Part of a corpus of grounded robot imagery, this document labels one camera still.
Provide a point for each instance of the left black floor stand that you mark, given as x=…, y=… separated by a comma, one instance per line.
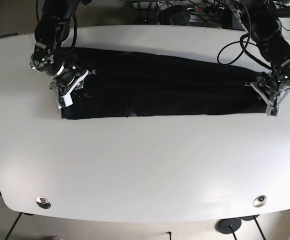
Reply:
x=229, y=226

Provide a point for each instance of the right black floor stand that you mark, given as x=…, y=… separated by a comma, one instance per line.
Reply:
x=254, y=218

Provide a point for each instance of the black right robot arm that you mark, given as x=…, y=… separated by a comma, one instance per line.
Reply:
x=56, y=36

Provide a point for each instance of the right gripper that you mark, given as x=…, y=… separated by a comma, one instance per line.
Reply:
x=63, y=78

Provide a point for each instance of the black floor stand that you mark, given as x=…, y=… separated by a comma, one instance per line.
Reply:
x=254, y=218
x=229, y=226

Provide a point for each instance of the black printed T-shirt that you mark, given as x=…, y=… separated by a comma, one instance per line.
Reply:
x=135, y=84

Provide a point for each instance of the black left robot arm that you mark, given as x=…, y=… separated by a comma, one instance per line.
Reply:
x=264, y=30

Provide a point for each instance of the table cable grommet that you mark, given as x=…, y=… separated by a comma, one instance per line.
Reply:
x=260, y=201
x=43, y=202

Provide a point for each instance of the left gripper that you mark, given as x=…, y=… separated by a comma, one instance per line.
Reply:
x=272, y=90

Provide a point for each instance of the white orange shoe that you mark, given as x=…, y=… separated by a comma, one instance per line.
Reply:
x=55, y=238

